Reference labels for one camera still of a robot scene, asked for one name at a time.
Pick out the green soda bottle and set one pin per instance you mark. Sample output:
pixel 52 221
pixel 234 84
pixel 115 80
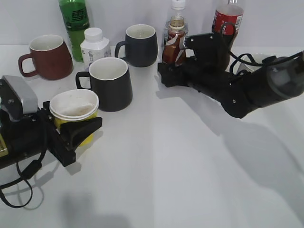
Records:
pixel 76 21

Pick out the dark grey mug rear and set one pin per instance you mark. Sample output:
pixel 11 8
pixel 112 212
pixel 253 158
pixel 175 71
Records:
pixel 140 45

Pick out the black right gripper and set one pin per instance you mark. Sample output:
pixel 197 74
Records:
pixel 222 86

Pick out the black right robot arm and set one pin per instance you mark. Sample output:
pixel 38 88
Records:
pixel 279 79

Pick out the yellow paper cup stack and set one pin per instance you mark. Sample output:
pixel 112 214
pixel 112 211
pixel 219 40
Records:
pixel 74 106

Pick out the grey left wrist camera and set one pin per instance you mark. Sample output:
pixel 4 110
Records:
pixel 16 97

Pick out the white milk carton bottle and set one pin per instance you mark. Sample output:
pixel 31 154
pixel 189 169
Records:
pixel 94 47

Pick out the clear water bottle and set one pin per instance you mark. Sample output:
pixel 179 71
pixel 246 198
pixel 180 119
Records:
pixel 177 9

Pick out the brown Nescafe coffee bottle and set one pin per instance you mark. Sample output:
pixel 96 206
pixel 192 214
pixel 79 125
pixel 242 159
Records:
pixel 172 54

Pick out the black mug front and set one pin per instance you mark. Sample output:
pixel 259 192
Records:
pixel 110 80

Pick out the cola bottle red label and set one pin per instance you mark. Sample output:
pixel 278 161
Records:
pixel 227 19

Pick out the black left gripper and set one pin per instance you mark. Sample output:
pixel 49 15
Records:
pixel 36 133

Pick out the dark red ceramic mug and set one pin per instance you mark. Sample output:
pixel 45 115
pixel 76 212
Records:
pixel 50 56

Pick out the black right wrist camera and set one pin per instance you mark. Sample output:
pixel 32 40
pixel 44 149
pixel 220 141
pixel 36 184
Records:
pixel 210 48

